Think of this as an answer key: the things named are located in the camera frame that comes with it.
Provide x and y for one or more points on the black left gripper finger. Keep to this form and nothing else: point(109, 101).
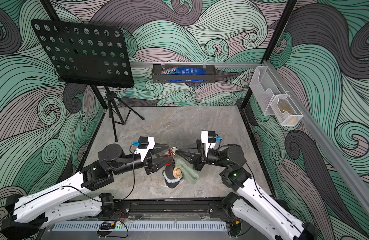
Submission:
point(158, 163)
point(158, 148)

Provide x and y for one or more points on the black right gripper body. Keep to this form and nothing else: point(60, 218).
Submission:
point(203, 158)

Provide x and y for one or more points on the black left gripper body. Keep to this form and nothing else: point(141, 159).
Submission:
point(146, 166)

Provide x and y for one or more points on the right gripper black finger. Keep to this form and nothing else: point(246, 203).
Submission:
point(186, 161)
point(192, 148)

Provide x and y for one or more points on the green fabric bag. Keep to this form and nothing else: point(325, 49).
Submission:
point(188, 173)

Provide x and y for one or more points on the red white plush decoration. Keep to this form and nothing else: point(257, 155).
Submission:
point(169, 153)

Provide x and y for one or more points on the penguin plush decoration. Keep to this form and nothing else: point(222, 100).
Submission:
point(172, 176)

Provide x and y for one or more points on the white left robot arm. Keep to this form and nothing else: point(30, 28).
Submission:
point(29, 214)

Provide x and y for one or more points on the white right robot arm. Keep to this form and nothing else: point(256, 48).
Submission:
point(247, 201)

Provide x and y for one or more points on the blue candy packet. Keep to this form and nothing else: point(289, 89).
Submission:
point(183, 71)

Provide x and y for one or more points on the black music stand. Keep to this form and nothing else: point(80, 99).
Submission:
point(88, 54)

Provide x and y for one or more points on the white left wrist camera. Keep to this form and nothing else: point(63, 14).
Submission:
point(145, 144)

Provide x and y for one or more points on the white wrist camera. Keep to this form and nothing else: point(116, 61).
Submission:
point(210, 140)
point(145, 144)

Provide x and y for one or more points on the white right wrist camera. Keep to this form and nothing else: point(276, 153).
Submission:
point(210, 140)

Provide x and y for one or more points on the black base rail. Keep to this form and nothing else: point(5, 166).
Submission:
point(202, 207)

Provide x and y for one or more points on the black wall shelf tray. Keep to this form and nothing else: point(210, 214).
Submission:
point(209, 77)

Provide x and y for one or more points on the white slotted cable duct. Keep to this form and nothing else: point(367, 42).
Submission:
point(145, 226)

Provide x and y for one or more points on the large clear wall bin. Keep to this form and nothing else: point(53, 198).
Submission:
point(265, 86)

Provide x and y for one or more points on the small clear wall bin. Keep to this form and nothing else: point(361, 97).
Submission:
point(285, 112)

